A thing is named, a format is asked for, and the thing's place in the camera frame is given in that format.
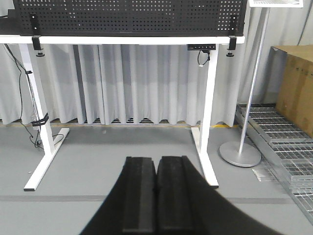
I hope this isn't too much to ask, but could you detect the black right pegboard clamp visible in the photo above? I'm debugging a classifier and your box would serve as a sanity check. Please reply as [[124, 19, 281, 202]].
[[226, 15, 237, 57]]

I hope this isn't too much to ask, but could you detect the black hanging cable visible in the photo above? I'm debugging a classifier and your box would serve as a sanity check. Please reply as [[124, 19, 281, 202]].
[[3, 44, 63, 149]]

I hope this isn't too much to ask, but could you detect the black desk control box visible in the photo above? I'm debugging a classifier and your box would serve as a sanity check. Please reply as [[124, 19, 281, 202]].
[[187, 44, 216, 51]]

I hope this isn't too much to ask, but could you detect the brown cardboard box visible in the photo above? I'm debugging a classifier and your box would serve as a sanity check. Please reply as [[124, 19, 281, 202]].
[[272, 45, 313, 137]]

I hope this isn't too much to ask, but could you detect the black perforated pegboard panel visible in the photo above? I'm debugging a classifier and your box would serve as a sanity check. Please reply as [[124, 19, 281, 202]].
[[14, 0, 247, 37]]

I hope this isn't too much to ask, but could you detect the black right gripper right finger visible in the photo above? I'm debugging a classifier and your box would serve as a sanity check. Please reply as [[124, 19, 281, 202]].
[[157, 156, 278, 235]]

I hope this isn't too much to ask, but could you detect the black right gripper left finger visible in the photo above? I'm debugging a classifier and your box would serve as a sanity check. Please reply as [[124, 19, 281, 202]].
[[81, 157, 156, 235]]

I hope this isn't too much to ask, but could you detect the grey floor stand pole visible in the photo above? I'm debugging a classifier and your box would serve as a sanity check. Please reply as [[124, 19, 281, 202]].
[[219, 0, 304, 168]]

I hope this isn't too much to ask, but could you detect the black pegboard clamp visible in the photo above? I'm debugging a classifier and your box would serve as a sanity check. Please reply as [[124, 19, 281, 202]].
[[226, 15, 237, 57], [30, 13, 45, 57]]

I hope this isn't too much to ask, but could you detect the black left pegboard clamp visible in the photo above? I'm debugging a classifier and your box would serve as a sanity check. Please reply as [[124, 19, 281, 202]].
[[30, 13, 45, 57]]

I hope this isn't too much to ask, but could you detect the white standing desk frame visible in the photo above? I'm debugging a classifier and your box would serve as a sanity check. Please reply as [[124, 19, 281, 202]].
[[0, 35, 245, 191]]

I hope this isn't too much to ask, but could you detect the metal floor grating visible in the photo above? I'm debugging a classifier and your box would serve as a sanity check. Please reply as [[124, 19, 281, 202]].
[[246, 105, 313, 222]]

